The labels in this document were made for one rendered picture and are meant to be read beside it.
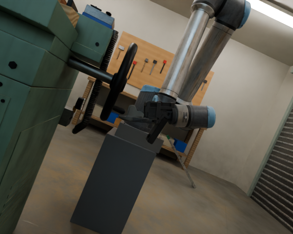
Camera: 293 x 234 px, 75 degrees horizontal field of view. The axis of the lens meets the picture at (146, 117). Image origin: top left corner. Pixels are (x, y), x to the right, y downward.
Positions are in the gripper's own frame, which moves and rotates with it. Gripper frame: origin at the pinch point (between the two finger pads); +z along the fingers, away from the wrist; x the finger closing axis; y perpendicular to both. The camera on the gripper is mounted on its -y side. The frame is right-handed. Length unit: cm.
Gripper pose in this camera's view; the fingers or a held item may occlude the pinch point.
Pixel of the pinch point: (122, 118)
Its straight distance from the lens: 73.5
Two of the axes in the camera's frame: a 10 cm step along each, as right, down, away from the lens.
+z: -9.8, -0.4, -1.8
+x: 1.7, 1.3, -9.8
